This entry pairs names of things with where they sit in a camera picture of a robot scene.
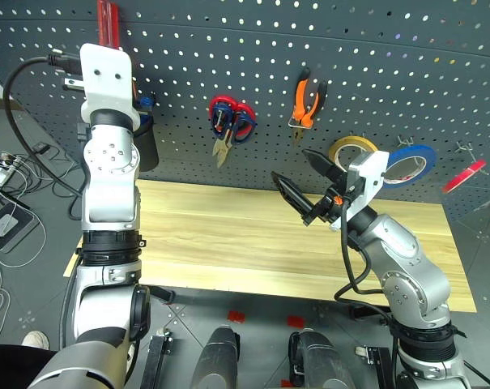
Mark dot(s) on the black table frame bracket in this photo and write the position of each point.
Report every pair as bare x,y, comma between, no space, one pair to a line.
163,293

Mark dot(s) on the orange and black pliers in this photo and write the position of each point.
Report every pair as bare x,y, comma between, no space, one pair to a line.
307,109

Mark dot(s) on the red tape mark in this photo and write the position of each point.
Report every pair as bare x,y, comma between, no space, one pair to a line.
287,383
296,321

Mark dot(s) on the dark grey perforated pegboard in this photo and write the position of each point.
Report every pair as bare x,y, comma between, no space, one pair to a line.
269,40

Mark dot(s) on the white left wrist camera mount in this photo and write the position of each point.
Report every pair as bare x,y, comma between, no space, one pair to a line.
107,81

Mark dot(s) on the black cup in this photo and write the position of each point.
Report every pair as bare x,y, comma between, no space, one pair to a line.
146,144

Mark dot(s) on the black flat box white label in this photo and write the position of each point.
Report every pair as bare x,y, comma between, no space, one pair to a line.
20,223

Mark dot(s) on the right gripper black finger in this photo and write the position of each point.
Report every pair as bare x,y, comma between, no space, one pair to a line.
291,194
323,164

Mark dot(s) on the black stand bracket with caster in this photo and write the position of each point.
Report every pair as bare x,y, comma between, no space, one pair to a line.
376,356
155,362

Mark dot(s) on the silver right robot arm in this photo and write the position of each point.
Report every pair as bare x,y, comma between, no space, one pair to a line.
402,251

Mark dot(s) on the white shoe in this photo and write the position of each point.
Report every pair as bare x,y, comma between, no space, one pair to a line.
36,339

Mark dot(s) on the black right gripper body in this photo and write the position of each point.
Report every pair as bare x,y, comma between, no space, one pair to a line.
329,202

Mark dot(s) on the power strip with plugs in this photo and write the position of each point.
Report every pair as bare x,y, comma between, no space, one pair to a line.
7,160

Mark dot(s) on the yellow tape roll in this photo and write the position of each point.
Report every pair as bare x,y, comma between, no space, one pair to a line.
352,142

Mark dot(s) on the red tape roll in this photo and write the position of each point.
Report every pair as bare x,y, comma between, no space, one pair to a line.
465,176

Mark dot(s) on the small black device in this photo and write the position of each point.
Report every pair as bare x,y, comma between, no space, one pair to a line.
40,148

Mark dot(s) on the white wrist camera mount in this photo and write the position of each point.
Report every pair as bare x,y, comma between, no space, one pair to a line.
107,81
368,174

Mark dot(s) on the small black cup hook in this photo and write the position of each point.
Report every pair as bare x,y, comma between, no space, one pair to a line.
153,98

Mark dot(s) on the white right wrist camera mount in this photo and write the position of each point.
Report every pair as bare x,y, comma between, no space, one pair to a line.
368,174

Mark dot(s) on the blue tape roll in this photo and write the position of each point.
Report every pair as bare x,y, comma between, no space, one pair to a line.
416,152

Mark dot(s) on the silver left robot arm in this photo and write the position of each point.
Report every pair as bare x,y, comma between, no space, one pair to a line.
111,182

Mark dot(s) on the silver pegboard hook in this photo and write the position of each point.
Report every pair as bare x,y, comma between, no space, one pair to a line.
406,142
352,133
465,146

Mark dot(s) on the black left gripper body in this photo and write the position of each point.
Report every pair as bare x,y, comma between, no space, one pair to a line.
72,84

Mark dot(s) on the dark rounded shape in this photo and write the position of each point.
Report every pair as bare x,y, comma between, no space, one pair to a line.
319,360
214,360

